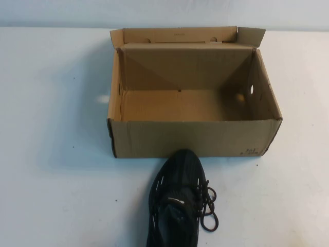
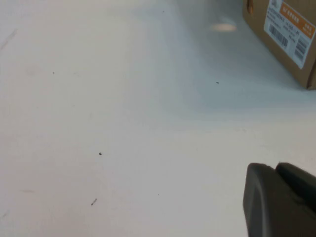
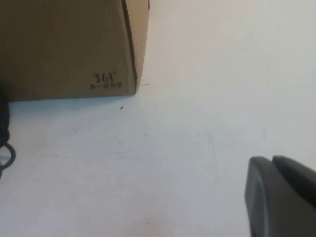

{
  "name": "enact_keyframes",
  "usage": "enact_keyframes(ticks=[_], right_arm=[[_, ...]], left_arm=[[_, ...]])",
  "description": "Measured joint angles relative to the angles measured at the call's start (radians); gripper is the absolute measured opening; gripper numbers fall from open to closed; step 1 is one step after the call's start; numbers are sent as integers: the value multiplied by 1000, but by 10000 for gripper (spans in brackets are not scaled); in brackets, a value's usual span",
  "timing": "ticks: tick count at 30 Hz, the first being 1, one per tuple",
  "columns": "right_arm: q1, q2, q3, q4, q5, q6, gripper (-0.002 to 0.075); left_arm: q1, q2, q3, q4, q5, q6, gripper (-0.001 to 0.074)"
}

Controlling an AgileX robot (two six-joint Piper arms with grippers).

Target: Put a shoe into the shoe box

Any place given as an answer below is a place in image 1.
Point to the black knit sneaker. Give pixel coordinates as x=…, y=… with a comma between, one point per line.
x=177, y=180

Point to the brown cardboard shoe box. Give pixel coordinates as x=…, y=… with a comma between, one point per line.
x=195, y=136

